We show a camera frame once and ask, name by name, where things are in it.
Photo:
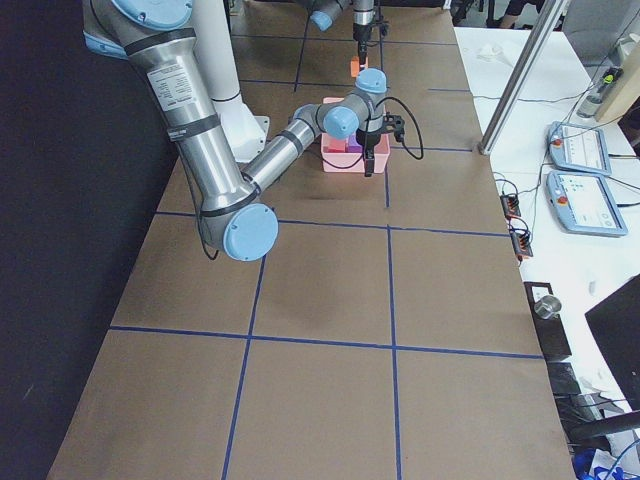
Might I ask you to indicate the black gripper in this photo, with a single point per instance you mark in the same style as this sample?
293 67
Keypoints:
370 142
361 31

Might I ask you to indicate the purple foam block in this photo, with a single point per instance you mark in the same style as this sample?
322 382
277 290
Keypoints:
352 144

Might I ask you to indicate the orange foam block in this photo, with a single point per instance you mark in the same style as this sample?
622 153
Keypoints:
356 66

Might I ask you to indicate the red foam block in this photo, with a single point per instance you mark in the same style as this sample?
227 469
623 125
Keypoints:
332 145

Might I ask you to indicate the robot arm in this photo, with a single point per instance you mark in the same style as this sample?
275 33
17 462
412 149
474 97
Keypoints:
367 16
182 51

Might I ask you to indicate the pink plastic bin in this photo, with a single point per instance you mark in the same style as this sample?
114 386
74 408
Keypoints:
345 162

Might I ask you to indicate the upper orange connector board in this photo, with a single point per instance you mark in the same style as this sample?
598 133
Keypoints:
510 206

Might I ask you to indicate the orange connector board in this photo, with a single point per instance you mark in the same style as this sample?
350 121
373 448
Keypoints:
510 206
521 242

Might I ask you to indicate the lower orange connector board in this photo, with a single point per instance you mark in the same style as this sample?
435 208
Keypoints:
521 242

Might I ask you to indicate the white side table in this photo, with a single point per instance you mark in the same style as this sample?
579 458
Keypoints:
582 270

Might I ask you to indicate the upper teach pendant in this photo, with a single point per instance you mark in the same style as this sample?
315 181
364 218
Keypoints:
573 147

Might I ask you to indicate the teach pendant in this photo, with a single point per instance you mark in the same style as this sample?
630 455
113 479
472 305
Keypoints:
584 204
573 147

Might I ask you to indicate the lower teach pendant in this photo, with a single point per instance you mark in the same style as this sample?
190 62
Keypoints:
584 204

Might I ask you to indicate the silver metal cylinder weight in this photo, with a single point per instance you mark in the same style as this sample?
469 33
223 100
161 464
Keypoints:
547 306

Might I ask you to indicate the grey handheld device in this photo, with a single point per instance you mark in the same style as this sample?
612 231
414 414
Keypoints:
596 95

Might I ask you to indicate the aluminium frame post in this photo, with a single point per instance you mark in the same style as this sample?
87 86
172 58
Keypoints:
542 29

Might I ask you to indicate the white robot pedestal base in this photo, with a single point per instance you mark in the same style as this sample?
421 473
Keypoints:
245 132

